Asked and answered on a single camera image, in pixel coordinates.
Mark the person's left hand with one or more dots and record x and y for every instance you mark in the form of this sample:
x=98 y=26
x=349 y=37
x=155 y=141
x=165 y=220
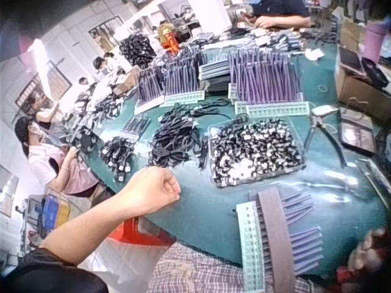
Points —
x=149 y=189

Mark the person's right hand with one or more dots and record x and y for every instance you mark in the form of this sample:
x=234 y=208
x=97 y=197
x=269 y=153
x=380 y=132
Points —
x=368 y=251

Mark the person's right fingers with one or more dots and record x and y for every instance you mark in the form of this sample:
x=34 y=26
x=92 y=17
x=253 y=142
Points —
x=363 y=248

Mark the person's left fingers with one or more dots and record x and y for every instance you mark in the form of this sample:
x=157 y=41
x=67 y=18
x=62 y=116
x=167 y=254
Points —
x=174 y=190

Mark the red stool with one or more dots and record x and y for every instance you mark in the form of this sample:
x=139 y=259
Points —
x=140 y=232

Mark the clear plastic strip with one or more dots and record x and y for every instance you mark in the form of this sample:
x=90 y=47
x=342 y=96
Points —
x=375 y=177

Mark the person's legs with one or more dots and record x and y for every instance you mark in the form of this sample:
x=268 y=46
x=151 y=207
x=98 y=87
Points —
x=198 y=271

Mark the brown flat strip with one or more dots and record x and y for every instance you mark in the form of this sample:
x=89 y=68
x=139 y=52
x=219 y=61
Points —
x=276 y=232

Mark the clear tray of black connectors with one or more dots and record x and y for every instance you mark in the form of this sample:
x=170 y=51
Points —
x=255 y=152

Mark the white plastic bag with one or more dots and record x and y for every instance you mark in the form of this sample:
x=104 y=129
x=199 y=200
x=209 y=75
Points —
x=122 y=265

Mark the black fan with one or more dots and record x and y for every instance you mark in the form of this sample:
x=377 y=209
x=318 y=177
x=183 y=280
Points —
x=85 y=138

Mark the dark flat case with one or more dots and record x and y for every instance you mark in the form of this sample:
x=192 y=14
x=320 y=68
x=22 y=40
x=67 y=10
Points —
x=357 y=131

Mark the stack of grey trays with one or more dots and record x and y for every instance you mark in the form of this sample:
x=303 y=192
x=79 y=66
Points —
x=214 y=74

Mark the blue and yellow crate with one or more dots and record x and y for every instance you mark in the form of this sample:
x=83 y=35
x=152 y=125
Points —
x=53 y=213

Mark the empty mint green rack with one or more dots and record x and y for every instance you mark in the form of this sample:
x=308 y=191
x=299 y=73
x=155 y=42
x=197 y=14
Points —
x=275 y=110

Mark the orange toy figure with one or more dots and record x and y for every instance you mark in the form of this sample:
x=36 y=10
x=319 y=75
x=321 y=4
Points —
x=168 y=36

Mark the rubber band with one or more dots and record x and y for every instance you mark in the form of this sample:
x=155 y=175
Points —
x=323 y=88

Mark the cardboard box with goods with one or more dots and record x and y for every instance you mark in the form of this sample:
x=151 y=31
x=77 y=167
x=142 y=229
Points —
x=360 y=82

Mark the white paper piece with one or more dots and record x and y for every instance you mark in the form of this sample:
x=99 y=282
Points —
x=314 y=54

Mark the pink bottle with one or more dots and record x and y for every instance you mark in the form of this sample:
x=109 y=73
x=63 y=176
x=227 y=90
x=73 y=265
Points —
x=375 y=42

